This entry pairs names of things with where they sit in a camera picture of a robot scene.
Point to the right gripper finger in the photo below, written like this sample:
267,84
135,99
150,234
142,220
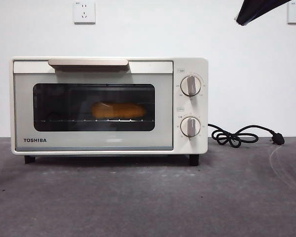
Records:
256,10

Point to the yellow corn cob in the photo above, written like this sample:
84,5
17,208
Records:
118,110

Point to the cream Toshiba toaster oven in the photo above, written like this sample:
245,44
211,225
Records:
195,66

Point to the cream oven dial knob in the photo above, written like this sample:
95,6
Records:
191,86
190,126

